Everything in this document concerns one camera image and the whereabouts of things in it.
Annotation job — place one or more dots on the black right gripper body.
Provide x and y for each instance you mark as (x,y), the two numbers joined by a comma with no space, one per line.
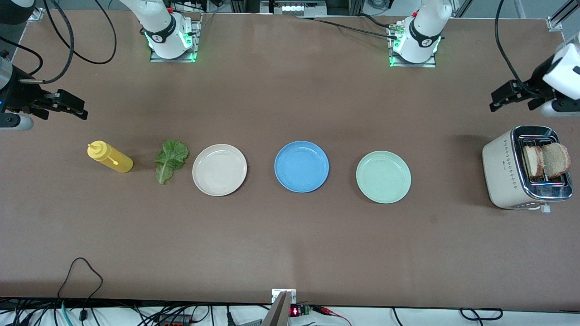
(19,96)

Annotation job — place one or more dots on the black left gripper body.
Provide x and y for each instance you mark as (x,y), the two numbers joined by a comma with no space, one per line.
(538,82)

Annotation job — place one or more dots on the yellow mustard squeeze bottle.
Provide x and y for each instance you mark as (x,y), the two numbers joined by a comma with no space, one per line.
(113,159)

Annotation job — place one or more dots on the bread slice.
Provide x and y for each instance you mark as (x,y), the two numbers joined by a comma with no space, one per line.
(557,158)
(534,160)

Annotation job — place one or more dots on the green lettuce leaf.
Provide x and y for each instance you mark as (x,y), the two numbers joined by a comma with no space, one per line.
(171,158)

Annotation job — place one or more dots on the light green round plate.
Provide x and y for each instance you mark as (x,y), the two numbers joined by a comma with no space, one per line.
(383,177)

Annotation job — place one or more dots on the beige round plate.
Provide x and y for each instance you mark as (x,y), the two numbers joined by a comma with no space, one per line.
(219,170)

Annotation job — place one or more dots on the blue round plate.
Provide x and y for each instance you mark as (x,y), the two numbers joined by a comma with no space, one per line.
(302,166)

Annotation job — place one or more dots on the beige chrome toaster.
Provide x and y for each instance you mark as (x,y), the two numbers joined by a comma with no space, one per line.
(500,176)

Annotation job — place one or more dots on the white vented box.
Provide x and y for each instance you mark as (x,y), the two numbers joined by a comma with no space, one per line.
(294,8)

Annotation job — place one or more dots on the red clip lead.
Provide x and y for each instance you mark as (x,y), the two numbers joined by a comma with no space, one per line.
(327,310)

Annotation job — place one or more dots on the small red display module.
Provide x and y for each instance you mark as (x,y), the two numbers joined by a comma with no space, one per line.
(295,311)

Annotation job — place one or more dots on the aluminium table corner bracket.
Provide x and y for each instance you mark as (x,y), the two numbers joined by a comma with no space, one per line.
(37,14)
(555,22)

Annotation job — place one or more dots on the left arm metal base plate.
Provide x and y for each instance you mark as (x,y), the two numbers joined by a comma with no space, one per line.
(430,64)

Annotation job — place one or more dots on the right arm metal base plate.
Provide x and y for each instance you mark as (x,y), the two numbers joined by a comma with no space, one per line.
(195,45)

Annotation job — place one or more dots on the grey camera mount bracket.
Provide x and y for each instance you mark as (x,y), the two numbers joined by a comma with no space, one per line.
(281,312)

